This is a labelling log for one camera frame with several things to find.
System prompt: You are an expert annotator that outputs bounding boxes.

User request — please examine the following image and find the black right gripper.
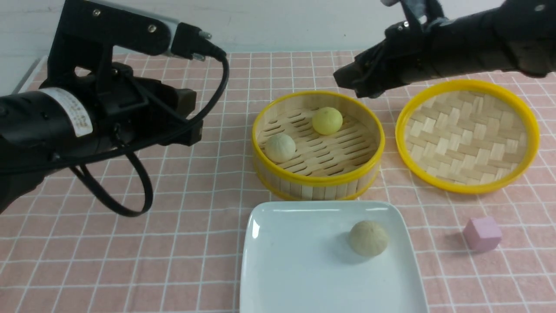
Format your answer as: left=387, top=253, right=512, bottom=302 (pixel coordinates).
left=333, top=23, right=439, bottom=99

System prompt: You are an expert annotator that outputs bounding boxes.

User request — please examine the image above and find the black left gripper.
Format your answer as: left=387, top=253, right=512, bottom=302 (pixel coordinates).
left=72, top=62, right=203, bottom=153

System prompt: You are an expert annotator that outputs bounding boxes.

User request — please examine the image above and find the yellow steamed bun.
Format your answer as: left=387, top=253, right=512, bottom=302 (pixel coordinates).
left=311, top=107, right=343, bottom=136

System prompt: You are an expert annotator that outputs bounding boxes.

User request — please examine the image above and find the beige steamed bun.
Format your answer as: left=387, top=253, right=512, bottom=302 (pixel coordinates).
left=348, top=220, right=390, bottom=258
left=264, top=133, right=296, bottom=163

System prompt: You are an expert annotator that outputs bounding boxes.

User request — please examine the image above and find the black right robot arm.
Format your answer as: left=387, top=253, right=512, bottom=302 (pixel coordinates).
left=333, top=0, right=556, bottom=98

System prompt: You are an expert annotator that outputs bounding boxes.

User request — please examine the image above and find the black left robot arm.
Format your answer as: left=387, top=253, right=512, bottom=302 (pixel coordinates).
left=1, top=62, right=197, bottom=216

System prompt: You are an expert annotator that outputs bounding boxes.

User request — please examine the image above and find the white square plate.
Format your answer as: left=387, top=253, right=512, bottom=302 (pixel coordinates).
left=239, top=200, right=429, bottom=313

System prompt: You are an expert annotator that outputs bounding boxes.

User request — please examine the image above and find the yellow rimmed bamboo steamer basket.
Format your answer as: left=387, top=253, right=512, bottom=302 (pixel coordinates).
left=252, top=90, right=385, bottom=200

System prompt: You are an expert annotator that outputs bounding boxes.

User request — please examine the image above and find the yellow rimmed bamboo steamer lid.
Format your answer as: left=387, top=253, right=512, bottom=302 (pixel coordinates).
left=395, top=80, right=540, bottom=194

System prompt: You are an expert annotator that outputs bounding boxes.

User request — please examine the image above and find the pink checkered tablecloth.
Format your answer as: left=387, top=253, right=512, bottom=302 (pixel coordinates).
left=0, top=51, right=555, bottom=313

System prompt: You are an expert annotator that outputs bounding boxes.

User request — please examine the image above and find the pink cube block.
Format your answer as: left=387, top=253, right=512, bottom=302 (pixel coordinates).
left=463, top=216, right=502, bottom=252

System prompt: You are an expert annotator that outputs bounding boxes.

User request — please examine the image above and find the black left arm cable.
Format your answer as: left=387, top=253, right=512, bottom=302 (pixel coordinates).
left=65, top=46, right=230, bottom=217

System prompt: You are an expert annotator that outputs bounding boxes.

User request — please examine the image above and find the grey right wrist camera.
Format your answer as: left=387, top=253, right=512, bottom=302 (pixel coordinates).
left=381, top=0, right=448, bottom=33

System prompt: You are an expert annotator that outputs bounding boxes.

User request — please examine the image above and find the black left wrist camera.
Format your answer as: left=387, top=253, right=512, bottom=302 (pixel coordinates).
left=47, top=0, right=228, bottom=92

